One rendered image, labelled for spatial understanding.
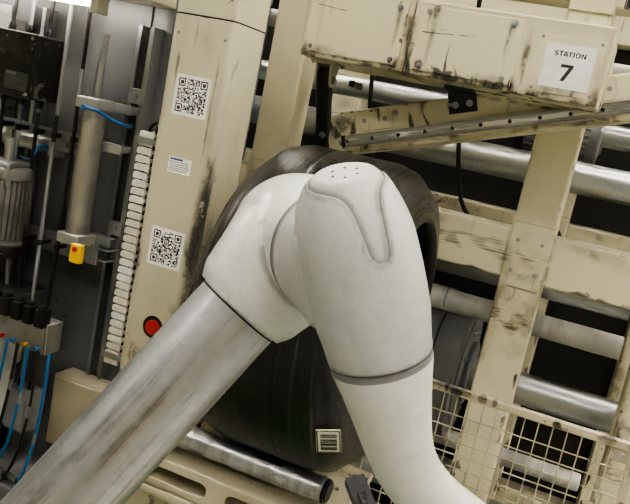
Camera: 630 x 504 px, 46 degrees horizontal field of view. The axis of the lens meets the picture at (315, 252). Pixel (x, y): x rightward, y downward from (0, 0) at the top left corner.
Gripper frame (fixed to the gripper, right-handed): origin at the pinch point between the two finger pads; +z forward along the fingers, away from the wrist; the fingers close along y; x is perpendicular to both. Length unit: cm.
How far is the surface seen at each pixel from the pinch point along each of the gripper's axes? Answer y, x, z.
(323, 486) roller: 14.2, -1.7, 13.6
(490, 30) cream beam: -44, 45, 62
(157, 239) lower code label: -11, -22, 59
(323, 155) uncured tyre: -31, 8, 47
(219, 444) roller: 14.0, -17.2, 27.2
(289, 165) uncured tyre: -31, 1, 45
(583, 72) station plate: -40, 58, 49
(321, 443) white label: 1.1, -2.6, 12.1
